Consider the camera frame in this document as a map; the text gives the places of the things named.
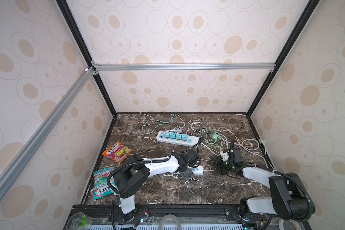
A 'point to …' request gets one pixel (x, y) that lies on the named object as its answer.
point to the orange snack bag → (118, 152)
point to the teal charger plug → (166, 134)
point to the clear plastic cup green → (79, 221)
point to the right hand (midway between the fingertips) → (210, 164)
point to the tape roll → (286, 224)
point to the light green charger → (214, 135)
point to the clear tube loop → (169, 216)
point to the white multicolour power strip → (191, 140)
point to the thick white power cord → (258, 154)
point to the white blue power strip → (198, 170)
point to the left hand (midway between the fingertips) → (188, 166)
